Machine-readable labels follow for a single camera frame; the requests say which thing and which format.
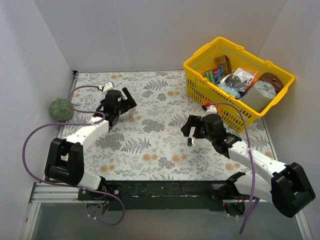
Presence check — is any yellow plastic basket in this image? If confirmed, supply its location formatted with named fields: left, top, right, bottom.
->
left=183, top=36, right=295, bottom=132

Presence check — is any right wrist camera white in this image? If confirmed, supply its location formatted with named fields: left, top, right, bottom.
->
left=202, top=105, right=218, bottom=117

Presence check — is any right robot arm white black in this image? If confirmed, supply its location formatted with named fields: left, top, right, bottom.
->
left=181, top=113, right=316, bottom=218

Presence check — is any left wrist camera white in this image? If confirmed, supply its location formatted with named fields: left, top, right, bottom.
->
left=97, top=81, right=115, bottom=94

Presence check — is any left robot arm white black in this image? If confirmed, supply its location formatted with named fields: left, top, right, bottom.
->
left=44, top=83, right=137, bottom=200

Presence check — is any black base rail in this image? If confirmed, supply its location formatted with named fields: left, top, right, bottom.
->
left=77, top=180, right=253, bottom=212

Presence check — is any green felt ball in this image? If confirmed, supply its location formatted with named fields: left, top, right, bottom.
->
left=49, top=97, right=74, bottom=121

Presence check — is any brown cardboard box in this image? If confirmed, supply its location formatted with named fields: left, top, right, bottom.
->
left=214, top=55, right=232, bottom=75

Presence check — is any brown round disc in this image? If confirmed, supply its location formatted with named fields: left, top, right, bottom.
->
left=258, top=72, right=284, bottom=94

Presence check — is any light blue cloth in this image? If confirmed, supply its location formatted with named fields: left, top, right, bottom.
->
left=218, top=83, right=241, bottom=99

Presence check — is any silver foil packet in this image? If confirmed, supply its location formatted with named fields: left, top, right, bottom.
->
left=220, top=67, right=257, bottom=93

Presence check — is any small black key fob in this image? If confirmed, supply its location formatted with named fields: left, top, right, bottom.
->
left=187, top=137, right=195, bottom=147

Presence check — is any floral table mat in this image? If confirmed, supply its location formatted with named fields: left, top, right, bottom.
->
left=49, top=71, right=282, bottom=181

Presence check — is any green blue sponge pack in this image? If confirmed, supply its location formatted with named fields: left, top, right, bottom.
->
left=202, top=66, right=225, bottom=84

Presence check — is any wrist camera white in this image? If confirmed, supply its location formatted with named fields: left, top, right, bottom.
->
left=202, top=105, right=218, bottom=117
left=97, top=81, right=115, bottom=94

